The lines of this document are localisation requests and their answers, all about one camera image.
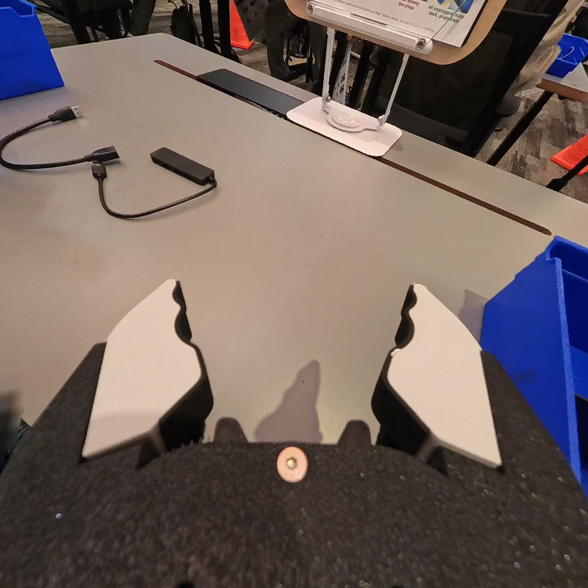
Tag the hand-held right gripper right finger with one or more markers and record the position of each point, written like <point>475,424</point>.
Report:
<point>441,376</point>

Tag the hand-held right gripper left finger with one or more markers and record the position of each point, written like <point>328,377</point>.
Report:
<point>142,367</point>

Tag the white stand with instruction board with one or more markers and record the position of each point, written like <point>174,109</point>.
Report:
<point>367,138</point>

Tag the orange traffic cone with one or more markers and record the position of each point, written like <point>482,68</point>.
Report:
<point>574,158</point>
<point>240,32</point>

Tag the black office chair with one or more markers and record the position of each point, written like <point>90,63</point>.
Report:
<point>82,23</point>
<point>459,101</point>

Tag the small blue plastic bin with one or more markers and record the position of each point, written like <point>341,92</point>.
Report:
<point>569,55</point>

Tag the black backpack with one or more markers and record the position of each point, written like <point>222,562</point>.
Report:
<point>183,23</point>

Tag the printed instruction sheet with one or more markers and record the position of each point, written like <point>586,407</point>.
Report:
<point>413,18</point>

